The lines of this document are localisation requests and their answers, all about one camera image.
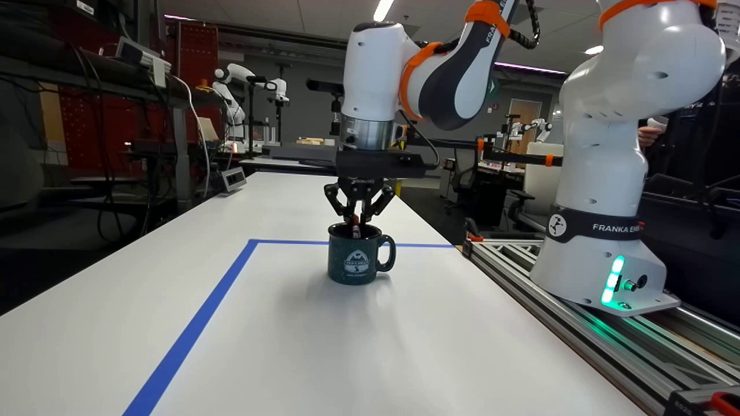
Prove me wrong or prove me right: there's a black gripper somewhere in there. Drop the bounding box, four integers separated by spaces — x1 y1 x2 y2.
322 147 427 230

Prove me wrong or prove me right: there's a dark teal enamel mug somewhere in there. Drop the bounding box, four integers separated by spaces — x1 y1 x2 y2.
327 220 399 286

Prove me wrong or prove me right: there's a short blue tape strip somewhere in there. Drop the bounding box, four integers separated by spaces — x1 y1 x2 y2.
250 237 456 251

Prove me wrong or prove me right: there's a small grey box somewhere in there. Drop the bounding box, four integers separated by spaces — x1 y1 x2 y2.
219 163 250 193

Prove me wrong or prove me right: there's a fluorescent ceiling light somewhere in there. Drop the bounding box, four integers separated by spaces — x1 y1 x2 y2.
369 0 398 25

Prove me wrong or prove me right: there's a long blue tape strip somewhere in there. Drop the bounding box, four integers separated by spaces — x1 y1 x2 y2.
122 237 262 416

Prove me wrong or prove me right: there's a pink LED light strip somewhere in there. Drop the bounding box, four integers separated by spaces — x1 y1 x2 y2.
492 59 557 77

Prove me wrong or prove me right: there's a red cabinet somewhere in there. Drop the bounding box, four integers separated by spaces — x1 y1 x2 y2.
164 14 223 93

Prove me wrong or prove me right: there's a white device on shelf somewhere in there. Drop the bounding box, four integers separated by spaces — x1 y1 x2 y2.
113 34 174 89

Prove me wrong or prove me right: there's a black camera bar on stand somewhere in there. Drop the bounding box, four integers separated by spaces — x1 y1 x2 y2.
302 77 346 160

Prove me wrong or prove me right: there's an aluminium rail frame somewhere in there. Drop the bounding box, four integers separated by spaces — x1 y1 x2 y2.
460 233 740 416

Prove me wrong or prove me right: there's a red clamp handle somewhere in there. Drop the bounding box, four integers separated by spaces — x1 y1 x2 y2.
706 391 740 416

